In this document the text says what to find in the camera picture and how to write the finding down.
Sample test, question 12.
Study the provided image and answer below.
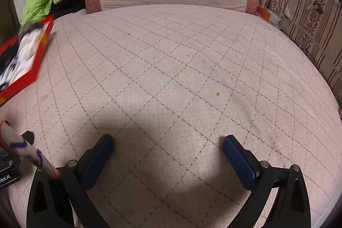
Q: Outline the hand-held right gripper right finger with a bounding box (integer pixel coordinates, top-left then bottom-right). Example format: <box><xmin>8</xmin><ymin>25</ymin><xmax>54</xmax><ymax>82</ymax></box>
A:
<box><xmin>222</xmin><ymin>134</ymin><xmax>312</xmax><ymax>228</ymax></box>

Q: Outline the white rod with purple marks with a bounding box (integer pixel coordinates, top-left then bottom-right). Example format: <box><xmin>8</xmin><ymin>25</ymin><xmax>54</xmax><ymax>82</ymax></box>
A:
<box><xmin>0</xmin><ymin>121</ymin><xmax>61</xmax><ymax>181</ymax></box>

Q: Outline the black cloth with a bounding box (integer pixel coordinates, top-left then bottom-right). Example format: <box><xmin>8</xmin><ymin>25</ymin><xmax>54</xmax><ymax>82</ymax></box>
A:
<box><xmin>49</xmin><ymin>0</ymin><xmax>87</xmax><ymax>17</ymax></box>

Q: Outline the striped floral cushion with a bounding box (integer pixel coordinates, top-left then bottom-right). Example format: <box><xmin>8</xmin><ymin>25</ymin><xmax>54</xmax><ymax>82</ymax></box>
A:
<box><xmin>268</xmin><ymin>0</ymin><xmax>342</xmax><ymax>111</ymax></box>

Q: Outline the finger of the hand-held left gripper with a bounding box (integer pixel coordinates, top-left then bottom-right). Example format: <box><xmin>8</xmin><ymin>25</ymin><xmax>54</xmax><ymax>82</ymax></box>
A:
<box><xmin>23</xmin><ymin>131</ymin><xmax>35</xmax><ymax>147</ymax></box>

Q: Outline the clear plastic bottle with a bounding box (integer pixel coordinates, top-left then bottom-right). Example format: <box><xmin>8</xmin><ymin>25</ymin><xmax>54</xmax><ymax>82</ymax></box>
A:
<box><xmin>263</xmin><ymin>10</ymin><xmax>285</xmax><ymax>29</ymax></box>

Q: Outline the red cardboard box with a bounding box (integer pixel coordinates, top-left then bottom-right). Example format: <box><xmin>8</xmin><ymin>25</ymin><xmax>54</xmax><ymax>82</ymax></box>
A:
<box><xmin>0</xmin><ymin>14</ymin><xmax>56</xmax><ymax>108</ymax></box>

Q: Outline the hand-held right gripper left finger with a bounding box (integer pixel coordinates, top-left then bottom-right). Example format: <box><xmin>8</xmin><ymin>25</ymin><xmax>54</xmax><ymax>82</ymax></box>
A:
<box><xmin>27</xmin><ymin>134</ymin><xmax>115</xmax><ymax>228</ymax></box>

